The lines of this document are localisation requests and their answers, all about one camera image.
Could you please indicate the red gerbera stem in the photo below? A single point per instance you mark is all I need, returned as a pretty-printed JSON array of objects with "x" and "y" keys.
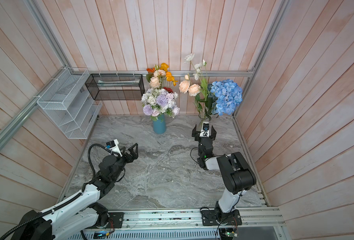
[{"x": 169, "y": 90}]

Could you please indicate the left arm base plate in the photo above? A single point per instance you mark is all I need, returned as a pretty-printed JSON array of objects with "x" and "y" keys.
[{"x": 110, "y": 220}]

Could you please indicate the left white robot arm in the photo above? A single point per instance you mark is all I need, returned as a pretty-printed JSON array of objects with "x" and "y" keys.
[{"x": 81, "y": 210}]

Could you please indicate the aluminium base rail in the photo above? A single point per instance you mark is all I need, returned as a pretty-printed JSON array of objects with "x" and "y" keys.
[{"x": 173, "y": 224}]

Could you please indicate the peach rose spray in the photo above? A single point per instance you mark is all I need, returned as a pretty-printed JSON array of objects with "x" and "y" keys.
[{"x": 154, "y": 79}]

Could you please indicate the lilac pompom flower spray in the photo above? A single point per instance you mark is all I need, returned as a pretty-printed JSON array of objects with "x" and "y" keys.
[{"x": 155, "y": 102}]

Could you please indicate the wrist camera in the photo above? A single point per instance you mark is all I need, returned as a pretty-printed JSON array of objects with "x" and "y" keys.
[
  {"x": 113, "y": 148},
  {"x": 205, "y": 130}
]

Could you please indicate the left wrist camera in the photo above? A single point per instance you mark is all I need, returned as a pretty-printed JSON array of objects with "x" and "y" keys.
[{"x": 113, "y": 148}]

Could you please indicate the cream rose spray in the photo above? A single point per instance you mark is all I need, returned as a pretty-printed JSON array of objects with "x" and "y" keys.
[{"x": 199, "y": 91}]

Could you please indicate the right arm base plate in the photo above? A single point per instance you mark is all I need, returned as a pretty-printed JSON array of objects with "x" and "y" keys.
[{"x": 217, "y": 218}]

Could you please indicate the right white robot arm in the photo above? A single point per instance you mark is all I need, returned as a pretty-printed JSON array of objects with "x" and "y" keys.
[{"x": 237, "y": 175}]

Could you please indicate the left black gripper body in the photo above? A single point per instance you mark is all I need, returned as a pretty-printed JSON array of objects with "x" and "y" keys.
[{"x": 126, "y": 154}]

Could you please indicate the clear glass vase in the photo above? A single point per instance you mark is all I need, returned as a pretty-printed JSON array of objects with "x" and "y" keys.
[{"x": 204, "y": 117}]

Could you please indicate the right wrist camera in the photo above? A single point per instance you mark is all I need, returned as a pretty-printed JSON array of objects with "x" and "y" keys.
[{"x": 205, "y": 130}]

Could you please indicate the blue hydrangea stem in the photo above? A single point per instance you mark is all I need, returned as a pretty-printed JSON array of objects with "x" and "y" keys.
[{"x": 226, "y": 95}]

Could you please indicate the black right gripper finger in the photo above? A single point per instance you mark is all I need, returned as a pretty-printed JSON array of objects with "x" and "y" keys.
[
  {"x": 212, "y": 133},
  {"x": 195, "y": 133}
]

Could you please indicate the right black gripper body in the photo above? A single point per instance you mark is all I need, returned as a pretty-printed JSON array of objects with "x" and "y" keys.
[{"x": 195, "y": 132}]

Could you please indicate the white wire shelf rack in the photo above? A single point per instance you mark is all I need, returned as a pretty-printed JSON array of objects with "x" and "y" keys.
[{"x": 69, "y": 104}]

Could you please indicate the black mesh wall basket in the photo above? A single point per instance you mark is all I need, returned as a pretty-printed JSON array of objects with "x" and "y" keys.
[{"x": 116, "y": 87}]

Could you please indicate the teal ceramic vase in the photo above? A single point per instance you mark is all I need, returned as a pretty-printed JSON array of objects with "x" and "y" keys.
[{"x": 159, "y": 124}]

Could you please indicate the yellow poppy spray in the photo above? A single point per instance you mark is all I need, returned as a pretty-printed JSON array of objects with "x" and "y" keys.
[{"x": 166, "y": 76}]

